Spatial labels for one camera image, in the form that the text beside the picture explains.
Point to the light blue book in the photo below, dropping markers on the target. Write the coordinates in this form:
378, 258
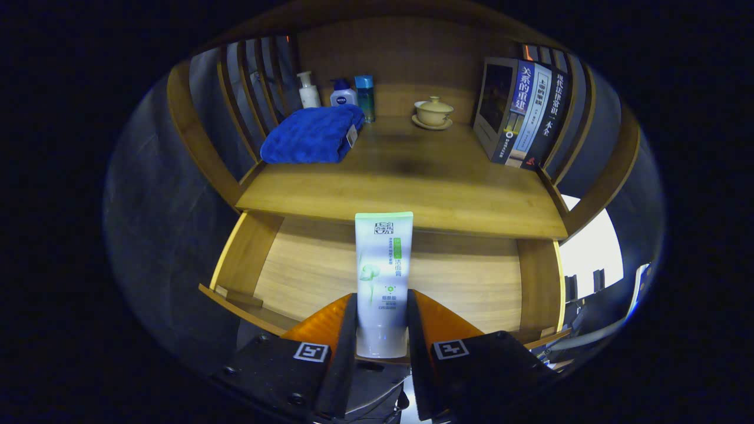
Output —
533, 118

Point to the black backdrop cloth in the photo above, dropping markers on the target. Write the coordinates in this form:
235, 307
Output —
147, 235

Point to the black book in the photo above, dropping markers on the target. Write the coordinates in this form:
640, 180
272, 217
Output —
554, 123

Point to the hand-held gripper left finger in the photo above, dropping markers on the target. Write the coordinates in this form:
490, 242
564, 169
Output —
346, 359

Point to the white drawer cabinet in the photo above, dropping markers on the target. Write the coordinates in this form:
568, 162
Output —
589, 253

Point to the wooden countertop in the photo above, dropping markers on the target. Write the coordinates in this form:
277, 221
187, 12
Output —
412, 188

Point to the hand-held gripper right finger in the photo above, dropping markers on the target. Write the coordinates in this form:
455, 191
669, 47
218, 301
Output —
419, 365

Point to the beige lidded teacup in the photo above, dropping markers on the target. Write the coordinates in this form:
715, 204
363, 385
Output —
434, 112

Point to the white facial cleanser tube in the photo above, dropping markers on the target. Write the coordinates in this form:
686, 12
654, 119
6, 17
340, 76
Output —
383, 265

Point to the folded blue towel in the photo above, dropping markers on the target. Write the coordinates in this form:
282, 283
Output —
306, 135

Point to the beige saucer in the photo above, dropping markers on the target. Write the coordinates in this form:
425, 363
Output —
433, 127

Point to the white pump bottle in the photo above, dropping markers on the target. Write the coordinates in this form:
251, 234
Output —
309, 95

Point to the teal bottle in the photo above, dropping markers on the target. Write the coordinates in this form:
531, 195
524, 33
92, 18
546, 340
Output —
365, 97

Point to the wooden cabinet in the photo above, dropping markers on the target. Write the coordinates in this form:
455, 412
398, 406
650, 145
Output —
400, 53

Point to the wooden drawer with black knob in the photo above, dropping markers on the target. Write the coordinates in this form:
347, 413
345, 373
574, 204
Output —
306, 265

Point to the dark book with blue spine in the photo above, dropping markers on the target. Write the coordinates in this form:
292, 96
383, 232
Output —
495, 100

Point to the white bottle with blue cap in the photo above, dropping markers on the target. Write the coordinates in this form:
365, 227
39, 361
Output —
343, 97

